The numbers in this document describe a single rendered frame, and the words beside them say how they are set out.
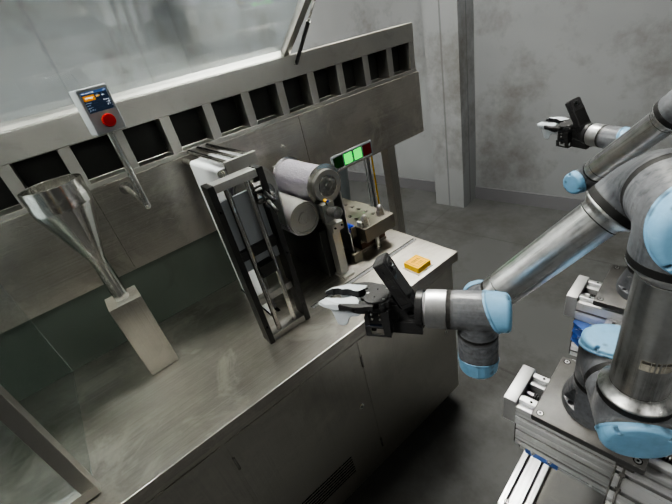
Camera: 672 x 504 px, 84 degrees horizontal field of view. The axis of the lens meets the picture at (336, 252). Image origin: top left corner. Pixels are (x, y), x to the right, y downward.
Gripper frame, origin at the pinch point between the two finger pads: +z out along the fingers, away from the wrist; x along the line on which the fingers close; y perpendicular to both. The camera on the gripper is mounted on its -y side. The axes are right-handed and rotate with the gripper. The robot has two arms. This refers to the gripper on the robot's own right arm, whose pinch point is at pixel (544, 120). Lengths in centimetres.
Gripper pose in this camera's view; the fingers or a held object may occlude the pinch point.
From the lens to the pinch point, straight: 173.8
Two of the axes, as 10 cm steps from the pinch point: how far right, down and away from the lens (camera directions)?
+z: -3.4, -4.2, 8.4
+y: 3.3, 7.8, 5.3
